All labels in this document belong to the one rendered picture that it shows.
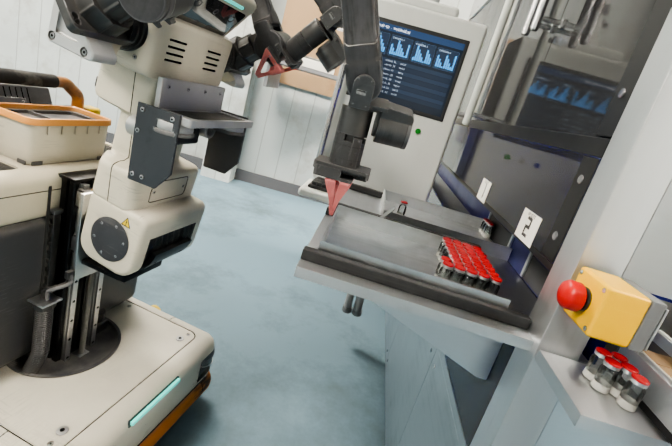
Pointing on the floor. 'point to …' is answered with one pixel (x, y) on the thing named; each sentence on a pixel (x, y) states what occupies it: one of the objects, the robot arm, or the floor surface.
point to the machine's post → (591, 248)
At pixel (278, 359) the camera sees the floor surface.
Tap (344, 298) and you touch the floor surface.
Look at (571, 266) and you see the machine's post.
